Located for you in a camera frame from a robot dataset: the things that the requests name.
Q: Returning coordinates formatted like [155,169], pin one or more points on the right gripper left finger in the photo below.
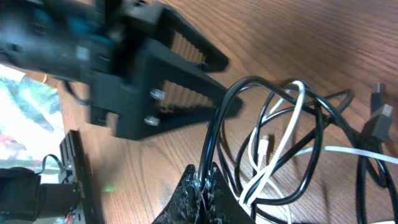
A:
[184,204]

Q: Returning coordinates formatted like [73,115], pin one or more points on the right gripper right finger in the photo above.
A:
[221,205]

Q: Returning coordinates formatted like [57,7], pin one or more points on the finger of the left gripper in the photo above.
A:
[188,95]
[188,42]

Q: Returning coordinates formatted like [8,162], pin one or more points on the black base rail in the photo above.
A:
[77,176]

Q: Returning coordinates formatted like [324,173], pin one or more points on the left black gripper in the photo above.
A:
[59,38]

